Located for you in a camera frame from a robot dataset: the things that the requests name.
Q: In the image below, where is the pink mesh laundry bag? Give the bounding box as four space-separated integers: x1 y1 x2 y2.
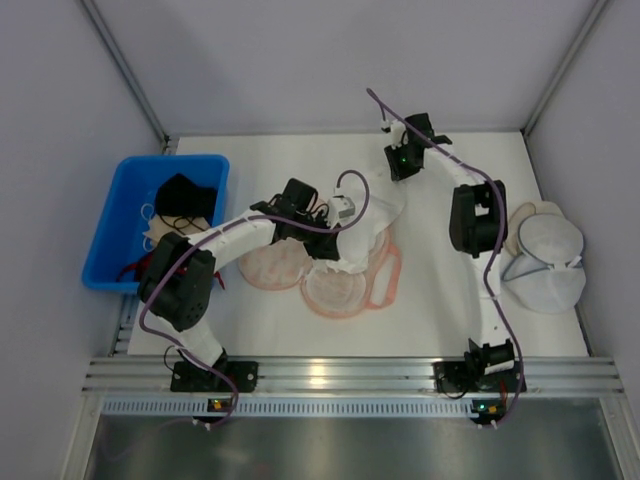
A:
238 229 402 319

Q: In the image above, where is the white bra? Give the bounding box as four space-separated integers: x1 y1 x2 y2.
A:
312 167 407 274

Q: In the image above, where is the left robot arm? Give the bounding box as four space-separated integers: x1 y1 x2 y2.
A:
138 179 351 371

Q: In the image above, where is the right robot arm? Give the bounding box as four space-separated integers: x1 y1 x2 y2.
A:
381 113 517 377

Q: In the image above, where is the black bra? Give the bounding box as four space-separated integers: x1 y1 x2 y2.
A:
154 174 218 217

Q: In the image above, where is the red bra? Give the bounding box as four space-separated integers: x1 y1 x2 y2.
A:
116 252 226 291

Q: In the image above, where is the white blue mesh laundry bag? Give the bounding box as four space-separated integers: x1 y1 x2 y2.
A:
501 213 586 315

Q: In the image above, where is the blue plastic bin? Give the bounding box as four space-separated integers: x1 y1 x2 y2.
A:
82 154 230 294

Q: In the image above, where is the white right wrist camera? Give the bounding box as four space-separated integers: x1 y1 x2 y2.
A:
381 119 406 148

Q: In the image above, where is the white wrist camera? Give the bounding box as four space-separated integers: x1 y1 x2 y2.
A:
381 119 406 148
326 195 356 225

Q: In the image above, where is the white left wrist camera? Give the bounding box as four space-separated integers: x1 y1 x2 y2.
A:
326 195 356 225

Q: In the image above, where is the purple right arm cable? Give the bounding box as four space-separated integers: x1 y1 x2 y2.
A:
366 88 527 426

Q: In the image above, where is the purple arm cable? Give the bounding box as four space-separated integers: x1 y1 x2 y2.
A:
366 88 527 426
138 170 371 426

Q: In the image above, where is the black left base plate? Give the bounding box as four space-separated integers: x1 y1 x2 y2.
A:
170 361 259 393

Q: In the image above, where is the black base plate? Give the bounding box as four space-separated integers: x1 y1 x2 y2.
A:
170 361 259 393
433 361 520 397

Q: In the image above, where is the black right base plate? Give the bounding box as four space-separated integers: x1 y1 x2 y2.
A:
433 361 520 397

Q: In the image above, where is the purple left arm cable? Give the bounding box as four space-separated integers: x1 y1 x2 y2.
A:
138 170 371 426

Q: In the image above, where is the white slotted cable duct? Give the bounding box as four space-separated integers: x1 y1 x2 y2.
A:
102 396 499 418

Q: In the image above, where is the aluminium front rail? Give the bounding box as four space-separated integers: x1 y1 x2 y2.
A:
82 356 624 398

